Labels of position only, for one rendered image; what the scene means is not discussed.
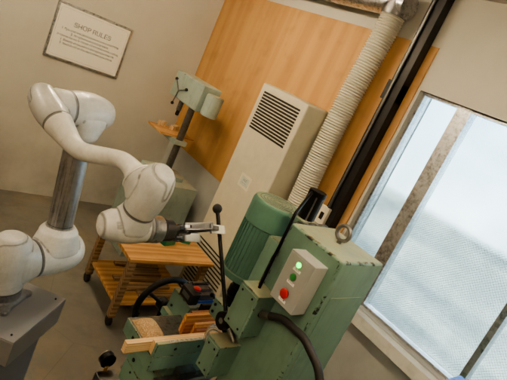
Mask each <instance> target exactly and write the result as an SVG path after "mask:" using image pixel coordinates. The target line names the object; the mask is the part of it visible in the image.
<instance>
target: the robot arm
mask: <svg viewBox="0 0 507 380"><path fill-rule="evenodd" d="M27 101H28V104H29V108H30V110H31V112H32V114H33V116H34V117H35V119H36V121H37V122H38V123H39V124H40V125H41V127H42V128H43V129H44V130H45V132H46V133H47V134H48V135H50V136H51V137H52V138H53V139H54V140H55V141H56V142H57V143H58V144H59V145H60V146H61V147H62V148H63V152H62V156H61V159H60V166H59V170H58V173H57V179H56V183H55V186H54V193H53V197H52V200H51V206H50V210H49V214H48V220H47V221H46V222H43V223H42V224H41V225H40V226H39V228H38V230H37V232H36V233H35V234H34V236H33V238H31V237H30V236H29V235H27V234H26V233H24V232H21V231H17V230H6V231H2V232H0V316H1V317H5V316H8V314H9V312H10V311H11V310H12V309H14V308H15V307H16V306H18V305H19V304H20V303H21V302H22V301H23V300H25V299H27V298H29V297H31V296H32V291H31V290H27V289H24V288H23V284H24V283H27V282H29V281H30V280H32V279H33V278H35V277H42V276H47V275H51V274H57V273H60V272H63V271H66V270H69V269H71V268H73V267H74V266H76V265H77V264H78V263H80V261H81V260H82V259H83V257H84V254H85V244H84V241H83V240H82V239H81V237H80V236H79V235H78V230H77V228H76V227H75V226H74V225H73V224H74V221H75V215H76V212H77V209H78V202H79V199H80V196H81V190H82V186H83V183H84V180H85V174H86V170H87V167H88V163H92V164H101V165H106V166H110V167H117V168H118V169H119V170H121V172H122V173H123V174H124V179H123V182H122V185H123V186H124V196H125V197H126V199H125V201H124V202H123V203H122V204H120V205H119V206H117V207H116V208H111V209H108V210H104V211H103V212H101V213H100V214H99V215H98V217H97V224H96V229H97V233H98V235H99V236H100V237H101V238H102V239H104V240H107V241H111V242H115V243H120V244H138V243H159V242H162V241H165V242H170V241H175V242H180V241H188V242H199V243H200V242H201V236H200V234H193V233H199V232H207V231H208V233H210V234H212V233H213V234H225V226H224V225H213V223H212V222H192V223H191V222H184V225H182V224H176V223H175V221H173V220H172V219H165V218H164V217H163V216H157V215H158V214H159V213H160V212H161V211H162V210H163V208H164V206H165V205H166V203H167V202H168V200H169V199H170V197H171V195H172V193H173V191H174V187H175V183H176V178H175V175H174V172H173V171H172V169H170V168H169V166H167V165H166V164H162V163H153V164H149V165H148V164H145V165H143V164H141V163H140V162H139V161H138V160H137V159H136V158H135V157H133V156H132V155H130V154H128V153H127V152H123V151H121V150H117V149H111V148H107V147H102V146H95V145H93V143H95V142H96V141H97V140H98V139H99V137H100V135H101V134H102V132H103V131H104V130H105V129H107V128H109V127H110V126H111V125H112V124H113V122H114V120H115V108H114V106H113V104H111V103H110V101H108V100H107V99H105V98H103V97H101V96H99V95H97V94H95V93H90V92H86V91H81V90H65V89H60V88H57V87H55V88H53V87H52V86H51V85H49V84H46V83H43V82H39V83H35V84H33V85H31V86H30V87H29V89H28V95H27ZM187 231H189V232H188V233H187Z"/></svg>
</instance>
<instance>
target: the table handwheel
mask: <svg viewBox="0 0 507 380"><path fill-rule="evenodd" d="M187 282H188V280H186V279H184V278H182V277H166V278H163V279H161V280H158V281H156V282H154V283H153V284H151V285H150V286H148V287H147V288H146V289H145V290H144V291H143V292H142V293H141V294H140V295H139V297H138V298H137V300H136V301H135V303H134V306H133V309H132V314H131V316H132V317H139V310H140V306H141V305H142V303H143V301H144V300H145V299H146V297H147V296H151V297H152V298H153V299H154V300H155V301H156V303H155V306H156V308H157V309H158V313H157V315H156V316H161V312H160V310H161V308H162V306H167V304H168V302H169V299H168V298H167V297H166V296H163V297H161V298H158V297H157V296H156V295H154V294H153V293H152V292H153V291H154V290H156V289H158V288H159V287H162V286H164V285H166V284H169V283H179V284H182V285H183V284H184V283H187Z"/></svg>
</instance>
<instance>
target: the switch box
mask: <svg viewBox="0 0 507 380"><path fill-rule="evenodd" d="M298 262H301V263H302V264H303V266H302V268H301V269H298V268H297V263H298ZM293 267H296V268H297V269H298V270H299V271H300V272H301V273H300V274H298V273H297V272H295V271H294V270H293ZM327 270H328V268H327V267H326V266H325V265H323V264H322V263H321V262H320V261H318V260H317V259H316V258H315V257H314V256H313V255H312V254H311V253H309V252H308V251H307V250H301V249H292V251H291V253H290V255H289V257H288V259H287V261H286V263H285V265H284V267H283V269H282V271H281V273H280V275H279V277H278V279H277V281H276V283H275V285H274V287H273V289H272V291H271V293H270V295H271V296H272V297H273V298H274V299H275V300H276V301H277V302H278V303H279V304H280V305H281V306H282V307H283V308H284V309H285V310H286V311H287V312H288V313H289V314H290V315H300V314H305V312H306V309H307V308H308V306H309V304H310V302H311V300H312V298H313V296H314V294H315V293H316V291H317V289H318V287H319V285H320V283H321V282H322V280H323V278H324V276H325V274H326V272H327ZM292 273H295V274H296V276H297V279H296V280H295V281H294V282H293V281H291V280H290V274H292ZM287 279H289V280H290V281H291V282H292V283H293V284H294V287H292V286H291V285H290V284H289V283H288V282H287ZM282 288H286V289H287V291H288V297H287V298H286V299H283V300H284V301H285V304H284V303H283V302H282V301H281V300H280V299H279V298H278V297H279V296H280V290H281V289H282Z"/></svg>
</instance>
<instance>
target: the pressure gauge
mask: <svg viewBox="0 0 507 380"><path fill-rule="evenodd" d="M115 361H116V356H115V355H114V352H113V351H104V352H103V353H102V354H101V355H100V356H99V357H98V362H99V363H100V365H101V367H103V371H104V372H107V370H108V368H109V367H110V366H111V365H113V364H114V362H115Z"/></svg>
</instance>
